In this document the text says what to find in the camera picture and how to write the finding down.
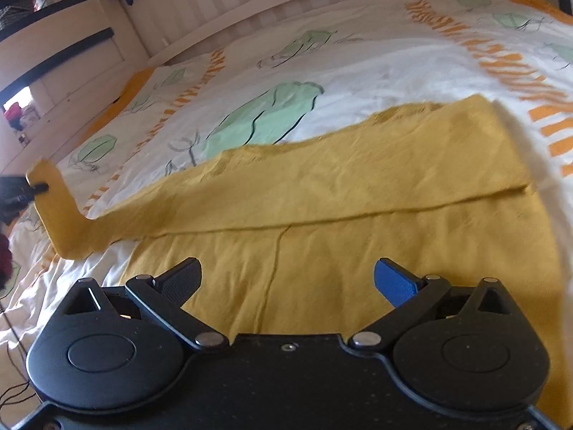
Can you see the dark red cloth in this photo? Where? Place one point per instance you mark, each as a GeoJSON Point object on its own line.
{"type": "Point", "coordinates": [4, 260]}

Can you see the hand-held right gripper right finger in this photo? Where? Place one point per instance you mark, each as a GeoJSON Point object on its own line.
{"type": "Point", "coordinates": [395, 283]}

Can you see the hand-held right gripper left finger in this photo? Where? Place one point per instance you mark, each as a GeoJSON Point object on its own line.
{"type": "Point", "coordinates": [180, 281]}

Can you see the white leaf printed duvet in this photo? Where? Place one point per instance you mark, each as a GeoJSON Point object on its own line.
{"type": "Point", "coordinates": [358, 67]}

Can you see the white furniture with dark slots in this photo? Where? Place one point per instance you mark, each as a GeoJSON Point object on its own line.
{"type": "Point", "coordinates": [67, 62]}

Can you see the yellow knit sweater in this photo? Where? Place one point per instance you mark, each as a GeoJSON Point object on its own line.
{"type": "Point", "coordinates": [340, 188]}

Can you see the colourful clutter pile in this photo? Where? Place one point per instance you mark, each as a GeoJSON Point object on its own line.
{"type": "Point", "coordinates": [18, 118]}

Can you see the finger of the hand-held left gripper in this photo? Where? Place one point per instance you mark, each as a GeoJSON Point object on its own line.
{"type": "Point", "coordinates": [39, 187]}

